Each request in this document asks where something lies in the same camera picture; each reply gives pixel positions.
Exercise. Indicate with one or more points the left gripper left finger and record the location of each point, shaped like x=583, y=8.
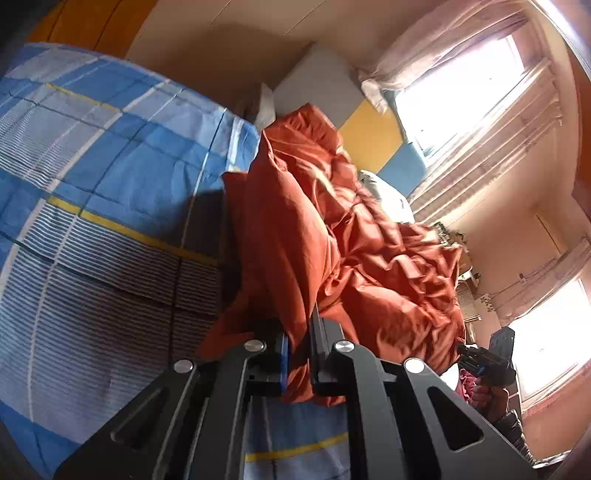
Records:
x=191, y=421

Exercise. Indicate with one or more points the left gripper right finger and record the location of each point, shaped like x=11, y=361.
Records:
x=404, y=422

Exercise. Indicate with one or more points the orange down puffer jacket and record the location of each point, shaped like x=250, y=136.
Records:
x=311, y=238

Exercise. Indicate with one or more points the person's right hand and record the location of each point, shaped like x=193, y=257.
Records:
x=491, y=402

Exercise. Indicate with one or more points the pink cloth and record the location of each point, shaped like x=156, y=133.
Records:
x=466, y=385

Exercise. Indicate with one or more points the white printed pillow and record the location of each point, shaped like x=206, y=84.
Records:
x=393, y=202

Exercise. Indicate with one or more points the blue plaid bed sheet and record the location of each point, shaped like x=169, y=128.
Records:
x=111, y=209

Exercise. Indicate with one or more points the pink striped curtain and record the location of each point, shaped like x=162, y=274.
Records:
x=473, y=88

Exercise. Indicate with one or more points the grey yellow blue headboard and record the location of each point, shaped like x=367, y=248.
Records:
x=375, y=142

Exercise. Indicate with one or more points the orange wooden wardrobe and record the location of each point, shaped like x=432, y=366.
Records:
x=107, y=27

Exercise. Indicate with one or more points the grey bed side rail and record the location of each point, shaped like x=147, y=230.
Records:
x=256, y=105

